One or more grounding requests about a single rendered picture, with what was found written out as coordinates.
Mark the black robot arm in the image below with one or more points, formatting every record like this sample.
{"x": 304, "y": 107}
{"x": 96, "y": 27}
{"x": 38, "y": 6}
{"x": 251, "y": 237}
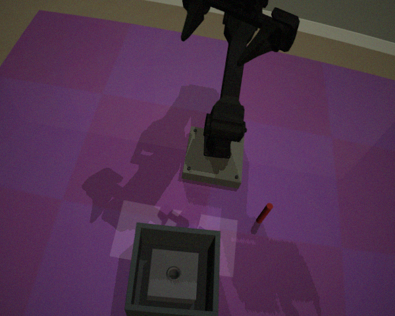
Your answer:
{"x": 226, "y": 121}

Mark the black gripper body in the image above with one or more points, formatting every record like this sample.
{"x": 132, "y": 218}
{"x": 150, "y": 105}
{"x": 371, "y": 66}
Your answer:
{"x": 248, "y": 11}

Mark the red peg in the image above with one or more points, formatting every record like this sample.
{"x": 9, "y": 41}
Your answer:
{"x": 264, "y": 213}

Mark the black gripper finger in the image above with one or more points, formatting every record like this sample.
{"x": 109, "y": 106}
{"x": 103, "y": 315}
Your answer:
{"x": 194, "y": 18}
{"x": 268, "y": 38}

